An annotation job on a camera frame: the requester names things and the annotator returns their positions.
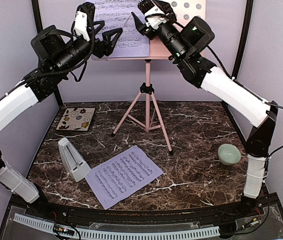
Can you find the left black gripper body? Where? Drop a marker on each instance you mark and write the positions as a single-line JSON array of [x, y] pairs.
[[98, 49]]

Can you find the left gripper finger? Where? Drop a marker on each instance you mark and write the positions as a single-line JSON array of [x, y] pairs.
[[113, 35], [98, 26]]

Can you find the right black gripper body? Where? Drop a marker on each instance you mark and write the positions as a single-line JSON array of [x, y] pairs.
[[148, 32]]

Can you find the sheet music page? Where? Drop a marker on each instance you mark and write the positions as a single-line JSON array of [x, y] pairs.
[[118, 14], [121, 176]]

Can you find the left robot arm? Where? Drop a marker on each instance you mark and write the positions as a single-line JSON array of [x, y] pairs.
[[59, 53]]

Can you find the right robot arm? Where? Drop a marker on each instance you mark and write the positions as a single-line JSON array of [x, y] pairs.
[[185, 48]]

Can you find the floral square plate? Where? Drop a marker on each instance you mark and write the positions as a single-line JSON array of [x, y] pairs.
[[76, 119]]

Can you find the white metronome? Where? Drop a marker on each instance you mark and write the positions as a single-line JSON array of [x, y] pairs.
[[73, 162]]

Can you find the green ceramic bowl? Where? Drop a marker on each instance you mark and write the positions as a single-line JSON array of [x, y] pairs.
[[229, 154]]

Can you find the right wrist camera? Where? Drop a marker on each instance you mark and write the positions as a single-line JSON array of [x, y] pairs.
[[157, 12]]

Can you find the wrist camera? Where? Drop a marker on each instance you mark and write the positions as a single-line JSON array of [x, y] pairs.
[[157, 12], [83, 20]]

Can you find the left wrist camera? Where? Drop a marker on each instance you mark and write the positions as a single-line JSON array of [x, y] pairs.
[[83, 20]]

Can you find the black frame post right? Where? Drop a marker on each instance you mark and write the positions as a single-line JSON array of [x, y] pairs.
[[243, 38]]

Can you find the black front rail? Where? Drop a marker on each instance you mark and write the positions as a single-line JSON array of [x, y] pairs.
[[220, 214]]

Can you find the white slotted cable duct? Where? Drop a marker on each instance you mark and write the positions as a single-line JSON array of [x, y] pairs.
[[100, 231]]

